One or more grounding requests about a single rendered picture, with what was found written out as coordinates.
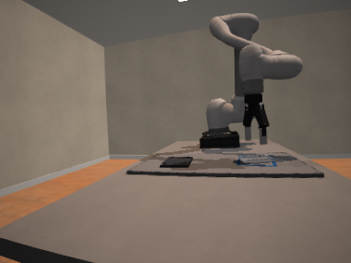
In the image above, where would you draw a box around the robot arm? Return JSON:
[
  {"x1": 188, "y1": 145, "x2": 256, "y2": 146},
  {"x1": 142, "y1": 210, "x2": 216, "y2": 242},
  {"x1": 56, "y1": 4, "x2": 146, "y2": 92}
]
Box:
[{"x1": 202, "y1": 13, "x2": 303, "y2": 137}]

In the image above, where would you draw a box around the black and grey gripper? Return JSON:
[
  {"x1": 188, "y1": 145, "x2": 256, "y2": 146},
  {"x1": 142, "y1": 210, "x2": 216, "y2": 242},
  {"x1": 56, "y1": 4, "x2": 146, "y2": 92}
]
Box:
[{"x1": 243, "y1": 93, "x2": 269, "y2": 145}]

